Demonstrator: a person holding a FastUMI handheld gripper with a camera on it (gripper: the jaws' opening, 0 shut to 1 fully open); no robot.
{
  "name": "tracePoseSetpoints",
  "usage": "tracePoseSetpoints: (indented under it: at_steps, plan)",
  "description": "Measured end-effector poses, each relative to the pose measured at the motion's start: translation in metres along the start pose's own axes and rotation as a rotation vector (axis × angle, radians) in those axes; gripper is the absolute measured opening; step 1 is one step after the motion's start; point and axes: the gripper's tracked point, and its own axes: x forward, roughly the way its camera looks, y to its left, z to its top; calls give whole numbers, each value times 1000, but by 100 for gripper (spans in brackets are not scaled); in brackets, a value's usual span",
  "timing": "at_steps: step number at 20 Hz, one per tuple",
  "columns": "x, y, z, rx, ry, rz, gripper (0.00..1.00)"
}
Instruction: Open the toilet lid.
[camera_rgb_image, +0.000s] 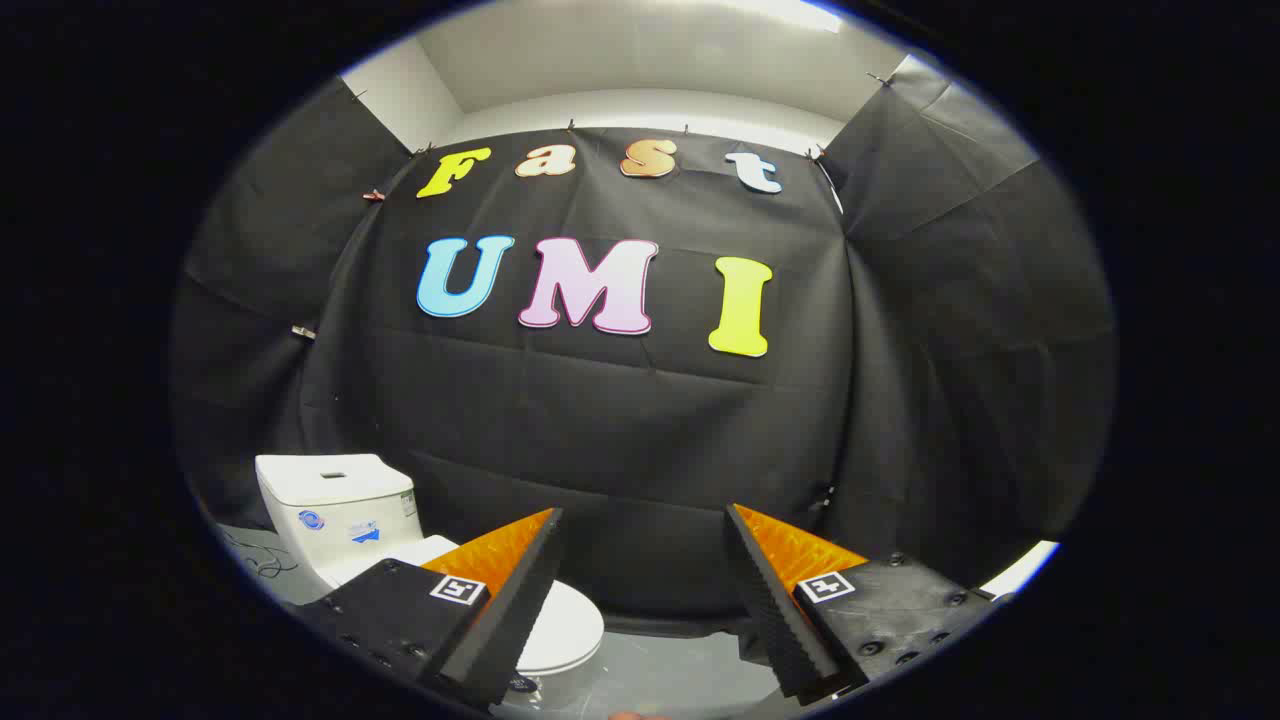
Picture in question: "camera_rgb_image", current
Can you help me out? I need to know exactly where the black backdrop cloth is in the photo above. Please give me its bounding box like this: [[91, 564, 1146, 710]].
[[170, 70, 1116, 623]]

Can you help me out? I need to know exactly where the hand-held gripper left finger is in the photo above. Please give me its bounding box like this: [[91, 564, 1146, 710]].
[[298, 507, 566, 711]]

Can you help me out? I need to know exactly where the tangle of floor cables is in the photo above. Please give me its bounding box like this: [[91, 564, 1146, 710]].
[[222, 528, 298, 582]]

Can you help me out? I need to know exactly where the white ceramic toilet body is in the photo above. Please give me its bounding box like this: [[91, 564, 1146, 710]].
[[255, 453, 603, 713]]

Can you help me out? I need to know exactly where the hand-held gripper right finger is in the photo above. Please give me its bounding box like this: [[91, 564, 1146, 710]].
[[725, 503, 1003, 703]]

